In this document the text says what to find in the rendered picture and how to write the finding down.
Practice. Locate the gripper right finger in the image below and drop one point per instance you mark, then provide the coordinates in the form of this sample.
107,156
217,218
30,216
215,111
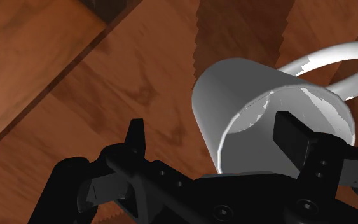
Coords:
318,155

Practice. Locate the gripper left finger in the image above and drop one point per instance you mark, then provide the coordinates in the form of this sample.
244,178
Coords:
126,167

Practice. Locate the white mug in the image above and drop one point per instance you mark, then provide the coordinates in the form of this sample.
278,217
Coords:
228,102

